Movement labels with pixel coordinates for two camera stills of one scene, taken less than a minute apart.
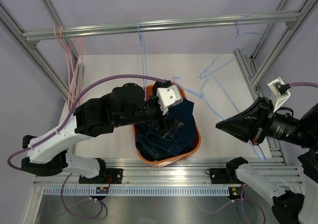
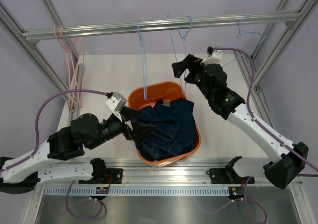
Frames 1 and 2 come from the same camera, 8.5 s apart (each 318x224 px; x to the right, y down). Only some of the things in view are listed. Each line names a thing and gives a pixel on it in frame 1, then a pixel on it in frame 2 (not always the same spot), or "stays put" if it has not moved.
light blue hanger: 144,69 stays put
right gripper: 242,124 → 190,61
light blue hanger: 211,107 → 184,38
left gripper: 159,122 → 139,129
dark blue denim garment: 159,144 stays put
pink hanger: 73,89 → 80,68
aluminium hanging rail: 33,36 stays put
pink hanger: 71,90 stays put
